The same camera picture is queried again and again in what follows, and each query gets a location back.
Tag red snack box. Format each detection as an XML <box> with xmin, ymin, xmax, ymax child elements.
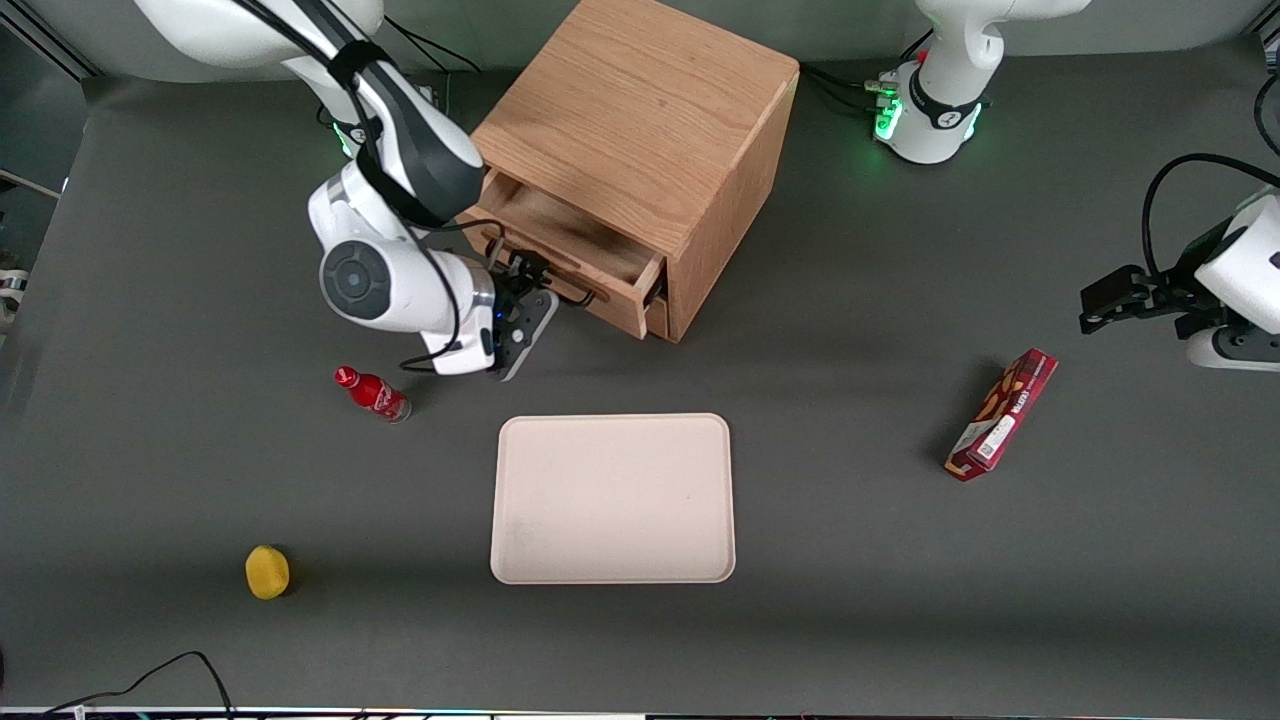
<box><xmin>944</xmin><ymin>347</ymin><xmax>1060</xmax><ymax>484</ymax></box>

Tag black cables at left base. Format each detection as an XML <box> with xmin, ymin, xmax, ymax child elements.
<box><xmin>798</xmin><ymin>30</ymin><xmax>936</xmax><ymax>113</ymax></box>

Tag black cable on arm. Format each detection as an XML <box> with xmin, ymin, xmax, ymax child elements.
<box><xmin>235</xmin><ymin>0</ymin><xmax>506</xmax><ymax>373</ymax></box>
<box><xmin>1142</xmin><ymin>152</ymin><xmax>1280</xmax><ymax>279</ymax></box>

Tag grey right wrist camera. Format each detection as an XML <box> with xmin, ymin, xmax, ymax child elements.
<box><xmin>493</xmin><ymin>288</ymin><xmax>561</xmax><ymax>383</ymax></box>

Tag black cables at base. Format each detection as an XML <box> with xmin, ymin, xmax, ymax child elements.
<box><xmin>798</xmin><ymin>30</ymin><xmax>936</xmax><ymax>113</ymax></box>
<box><xmin>380</xmin><ymin>15</ymin><xmax>483</xmax><ymax>111</ymax></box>

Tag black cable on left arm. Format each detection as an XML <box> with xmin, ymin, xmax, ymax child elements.
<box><xmin>1142</xmin><ymin>152</ymin><xmax>1280</xmax><ymax>279</ymax></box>

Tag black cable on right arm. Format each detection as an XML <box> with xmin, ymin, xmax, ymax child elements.
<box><xmin>235</xmin><ymin>0</ymin><xmax>506</xmax><ymax>373</ymax></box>

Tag black cable loop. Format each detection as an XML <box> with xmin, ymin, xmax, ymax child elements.
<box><xmin>1254</xmin><ymin>68</ymin><xmax>1280</xmax><ymax>159</ymax></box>

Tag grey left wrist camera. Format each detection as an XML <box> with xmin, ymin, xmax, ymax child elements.
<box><xmin>1186</xmin><ymin>324</ymin><xmax>1280</xmax><ymax>374</ymax></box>

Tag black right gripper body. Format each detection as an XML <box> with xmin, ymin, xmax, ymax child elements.
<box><xmin>488</xmin><ymin>250</ymin><xmax>536</xmax><ymax>326</ymax></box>

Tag wooden drawer cabinet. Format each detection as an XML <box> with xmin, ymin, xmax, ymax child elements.
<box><xmin>468</xmin><ymin>0</ymin><xmax>801</xmax><ymax>344</ymax></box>

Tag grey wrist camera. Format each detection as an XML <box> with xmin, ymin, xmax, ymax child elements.
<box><xmin>1186</xmin><ymin>324</ymin><xmax>1280</xmax><ymax>374</ymax></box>
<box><xmin>493</xmin><ymin>288</ymin><xmax>561</xmax><ymax>383</ymax></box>

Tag beige plastic tray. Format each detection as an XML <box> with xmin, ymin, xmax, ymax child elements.
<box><xmin>489</xmin><ymin>412</ymin><xmax>737</xmax><ymax>586</ymax></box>

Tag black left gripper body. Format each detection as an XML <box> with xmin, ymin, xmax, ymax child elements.
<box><xmin>1143</xmin><ymin>222</ymin><xmax>1233</xmax><ymax>339</ymax></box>

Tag black cable at table edge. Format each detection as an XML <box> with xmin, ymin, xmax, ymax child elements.
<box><xmin>40</xmin><ymin>650</ymin><xmax>237</xmax><ymax>719</ymax></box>

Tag red soda bottle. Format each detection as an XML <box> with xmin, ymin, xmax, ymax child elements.
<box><xmin>333</xmin><ymin>365</ymin><xmax>413</xmax><ymax>425</ymax></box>

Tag black cables at right base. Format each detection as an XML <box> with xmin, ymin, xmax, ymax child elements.
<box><xmin>380</xmin><ymin>15</ymin><xmax>483</xmax><ymax>111</ymax></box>

